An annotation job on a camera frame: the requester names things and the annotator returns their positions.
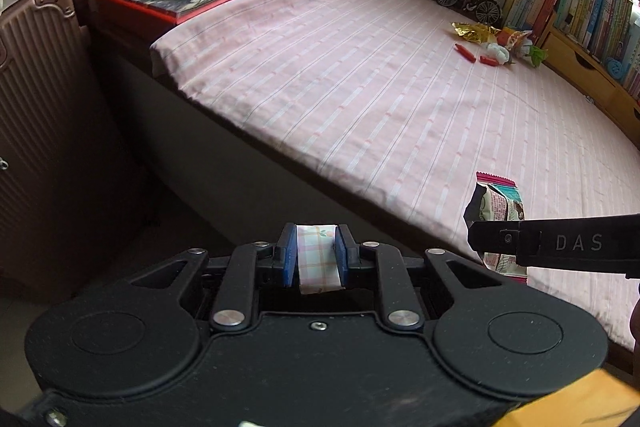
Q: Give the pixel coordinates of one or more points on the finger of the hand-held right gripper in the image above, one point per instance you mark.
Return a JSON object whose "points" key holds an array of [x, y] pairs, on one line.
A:
{"points": [[500, 239]]}

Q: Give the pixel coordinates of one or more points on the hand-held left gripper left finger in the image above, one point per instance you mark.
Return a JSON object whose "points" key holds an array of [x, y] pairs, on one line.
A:
{"points": [[289, 257]]}

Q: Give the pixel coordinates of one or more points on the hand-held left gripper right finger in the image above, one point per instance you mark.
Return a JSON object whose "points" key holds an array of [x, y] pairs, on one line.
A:
{"points": [[345, 257]]}

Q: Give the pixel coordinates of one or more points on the pink plaid wrapper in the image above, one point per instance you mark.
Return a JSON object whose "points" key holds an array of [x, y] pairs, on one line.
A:
{"points": [[320, 257]]}

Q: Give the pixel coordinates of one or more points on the pink snack wrapper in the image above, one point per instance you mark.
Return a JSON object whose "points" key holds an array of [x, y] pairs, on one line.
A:
{"points": [[500, 202]]}

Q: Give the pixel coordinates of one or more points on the white tissue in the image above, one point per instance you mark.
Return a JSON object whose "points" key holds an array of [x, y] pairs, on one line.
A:
{"points": [[498, 52]]}

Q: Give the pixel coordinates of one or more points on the orange snack wrapper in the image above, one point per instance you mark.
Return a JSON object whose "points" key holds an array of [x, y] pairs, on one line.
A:
{"points": [[515, 38]]}

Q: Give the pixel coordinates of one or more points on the small foil wrapper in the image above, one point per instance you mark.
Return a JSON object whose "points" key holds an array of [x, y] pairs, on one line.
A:
{"points": [[472, 32]]}

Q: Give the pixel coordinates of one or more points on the long row of paperback books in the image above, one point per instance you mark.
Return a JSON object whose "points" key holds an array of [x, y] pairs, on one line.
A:
{"points": [[600, 17]]}

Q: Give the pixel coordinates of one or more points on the person's yellow clothing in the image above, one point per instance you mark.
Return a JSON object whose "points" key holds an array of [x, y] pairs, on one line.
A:
{"points": [[590, 402]]}

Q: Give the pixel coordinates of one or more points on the pink striped bedsheet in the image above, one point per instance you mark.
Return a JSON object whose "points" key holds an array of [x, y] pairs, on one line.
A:
{"points": [[325, 82]]}

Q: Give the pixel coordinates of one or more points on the red wrapper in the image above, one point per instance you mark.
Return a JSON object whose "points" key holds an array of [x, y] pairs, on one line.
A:
{"points": [[465, 53], [491, 60]]}

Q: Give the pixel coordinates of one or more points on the wooden drawer organizer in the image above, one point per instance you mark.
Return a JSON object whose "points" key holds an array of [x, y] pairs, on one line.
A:
{"points": [[580, 62]]}

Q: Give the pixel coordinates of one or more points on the green snack wrapper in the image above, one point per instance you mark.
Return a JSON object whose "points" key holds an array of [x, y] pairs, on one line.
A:
{"points": [[535, 56]]}

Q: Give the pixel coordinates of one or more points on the rose gold suitcase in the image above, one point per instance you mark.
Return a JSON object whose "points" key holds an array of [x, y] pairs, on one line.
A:
{"points": [[50, 132]]}

